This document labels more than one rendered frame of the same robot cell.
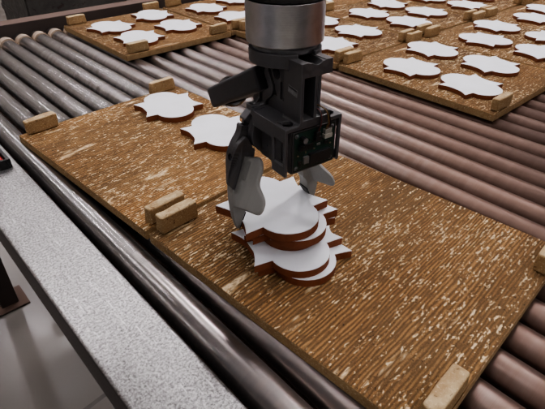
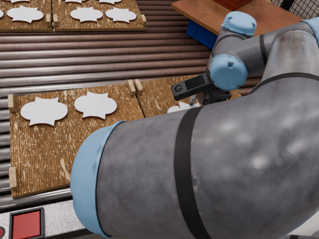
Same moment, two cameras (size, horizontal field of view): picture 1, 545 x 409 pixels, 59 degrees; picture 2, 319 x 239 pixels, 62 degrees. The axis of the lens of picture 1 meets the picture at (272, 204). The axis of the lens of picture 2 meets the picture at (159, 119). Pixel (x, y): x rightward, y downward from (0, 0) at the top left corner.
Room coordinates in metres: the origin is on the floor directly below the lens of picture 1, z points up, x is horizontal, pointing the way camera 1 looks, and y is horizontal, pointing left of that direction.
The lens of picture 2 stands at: (0.44, 0.59, 1.63)
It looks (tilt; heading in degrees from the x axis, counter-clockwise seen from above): 50 degrees down; 285
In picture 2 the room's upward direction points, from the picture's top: 15 degrees clockwise
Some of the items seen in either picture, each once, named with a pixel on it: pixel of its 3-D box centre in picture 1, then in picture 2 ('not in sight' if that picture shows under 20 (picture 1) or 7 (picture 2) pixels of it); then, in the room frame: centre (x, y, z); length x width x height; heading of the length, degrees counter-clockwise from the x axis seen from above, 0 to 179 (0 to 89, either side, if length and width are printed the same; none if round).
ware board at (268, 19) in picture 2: not in sight; (242, 14); (0.51, -0.71, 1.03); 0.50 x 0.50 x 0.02; 75
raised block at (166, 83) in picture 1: (161, 85); (11, 103); (1.00, 0.24, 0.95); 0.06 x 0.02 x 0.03; 136
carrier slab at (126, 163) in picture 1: (164, 143); (82, 129); (0.77, 0.20, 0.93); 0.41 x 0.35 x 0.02; 46
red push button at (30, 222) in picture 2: not in sight; (27, 225); (0.71, 0.50, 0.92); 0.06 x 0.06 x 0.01; 42
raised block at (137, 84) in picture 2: not in sight; (138, 87); (0.71, -0.06, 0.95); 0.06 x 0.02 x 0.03; 136
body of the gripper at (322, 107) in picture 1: (288, 105); (214, 86); (0.46, -0.02, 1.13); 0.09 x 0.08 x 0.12; 35
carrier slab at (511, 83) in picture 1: (449, 66); (98, 6); (1.15, -0.43, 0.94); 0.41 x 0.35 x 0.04; 42
